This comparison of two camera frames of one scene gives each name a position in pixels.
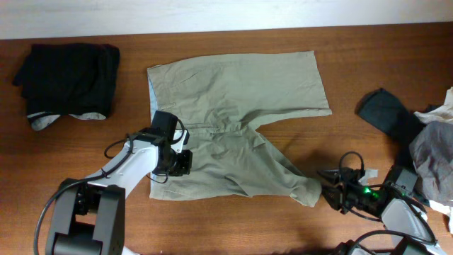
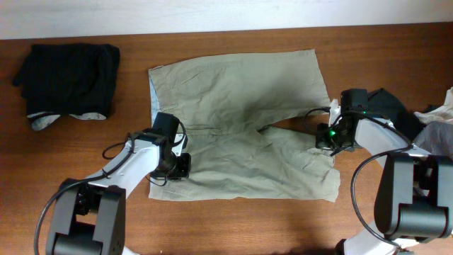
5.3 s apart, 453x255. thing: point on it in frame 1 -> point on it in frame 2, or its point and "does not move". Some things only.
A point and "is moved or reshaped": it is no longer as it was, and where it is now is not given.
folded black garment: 69,78 does not move
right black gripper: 337,193 -> 323,140
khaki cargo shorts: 204,114 is moved or reshaped
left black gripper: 182,161 does not move
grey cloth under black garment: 39,122 does not move
